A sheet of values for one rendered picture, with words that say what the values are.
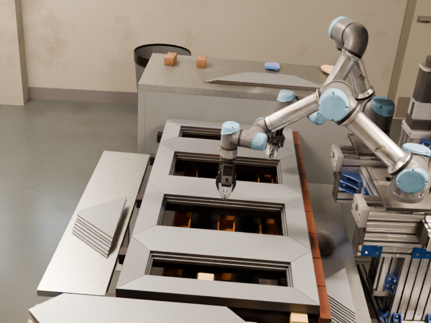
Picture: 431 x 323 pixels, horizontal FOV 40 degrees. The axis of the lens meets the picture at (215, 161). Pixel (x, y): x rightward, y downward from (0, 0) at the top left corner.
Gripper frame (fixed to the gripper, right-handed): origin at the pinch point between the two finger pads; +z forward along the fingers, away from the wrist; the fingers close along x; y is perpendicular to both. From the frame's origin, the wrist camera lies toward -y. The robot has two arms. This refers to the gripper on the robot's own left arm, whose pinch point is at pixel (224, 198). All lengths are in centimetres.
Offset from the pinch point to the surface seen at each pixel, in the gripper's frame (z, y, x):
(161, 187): 5.7, 14.6, 29.8
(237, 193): 5.7, 15.0, -6.1
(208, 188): 5.7, 17.6, 8.1
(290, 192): 5.8, 19.7, -31.3
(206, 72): -14, 129, 17
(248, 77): -16, 118, -9
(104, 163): 16, 53, 65
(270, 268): 8.6, -36.7, -20.4
